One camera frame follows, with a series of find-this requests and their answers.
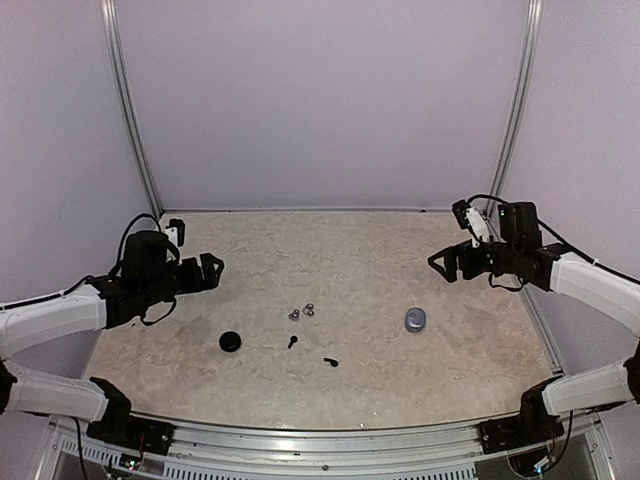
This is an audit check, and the aluminium frame post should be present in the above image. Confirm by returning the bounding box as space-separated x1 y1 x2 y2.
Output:
100 0 164 218
489 0 544 197

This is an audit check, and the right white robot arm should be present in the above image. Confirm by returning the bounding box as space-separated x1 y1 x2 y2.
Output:
427 200 639 453

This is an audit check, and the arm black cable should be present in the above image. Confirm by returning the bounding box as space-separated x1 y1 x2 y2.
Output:
467 193 601 292
115 213 177 327

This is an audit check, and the front aluminium rail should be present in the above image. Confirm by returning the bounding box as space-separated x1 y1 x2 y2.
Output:
37 409 614 480

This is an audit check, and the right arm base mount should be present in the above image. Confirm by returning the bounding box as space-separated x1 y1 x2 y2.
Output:
478 415 565 455

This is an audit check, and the grey oval earbud case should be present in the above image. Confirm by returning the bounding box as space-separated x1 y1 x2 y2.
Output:
404 307 427 333

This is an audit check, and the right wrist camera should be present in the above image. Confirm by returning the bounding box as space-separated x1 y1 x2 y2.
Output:
452 200 492 248

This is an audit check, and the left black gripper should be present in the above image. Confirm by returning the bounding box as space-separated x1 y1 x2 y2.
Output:
141 252 223 307

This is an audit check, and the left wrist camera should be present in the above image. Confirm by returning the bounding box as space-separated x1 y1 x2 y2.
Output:
164 218 186 248

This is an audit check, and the black earbud front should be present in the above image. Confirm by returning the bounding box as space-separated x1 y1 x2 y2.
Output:
323 357 339 368

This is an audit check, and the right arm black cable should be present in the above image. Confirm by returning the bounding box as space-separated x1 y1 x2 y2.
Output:
467 193 601 292

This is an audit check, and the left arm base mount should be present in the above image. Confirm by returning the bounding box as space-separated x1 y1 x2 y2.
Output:
87 415 175 456

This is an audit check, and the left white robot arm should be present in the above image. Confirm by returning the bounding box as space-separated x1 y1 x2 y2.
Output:
1 227 225 445

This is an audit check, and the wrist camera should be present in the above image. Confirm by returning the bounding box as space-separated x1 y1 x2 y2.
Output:
164 218 186 248
452 200 492 248

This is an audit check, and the black round charging case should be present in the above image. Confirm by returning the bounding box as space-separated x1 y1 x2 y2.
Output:
219 331 242 353

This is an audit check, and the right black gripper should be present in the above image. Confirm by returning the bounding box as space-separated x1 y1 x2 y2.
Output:
428 239 521 283

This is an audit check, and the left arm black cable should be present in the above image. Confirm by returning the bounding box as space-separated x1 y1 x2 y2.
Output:
115 213 177 327

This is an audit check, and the right aluminium frame post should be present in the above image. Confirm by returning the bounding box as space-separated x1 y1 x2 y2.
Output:
489 0 544 197

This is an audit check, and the left aluminium frame post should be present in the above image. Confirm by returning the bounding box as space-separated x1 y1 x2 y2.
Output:
100 0 164 218

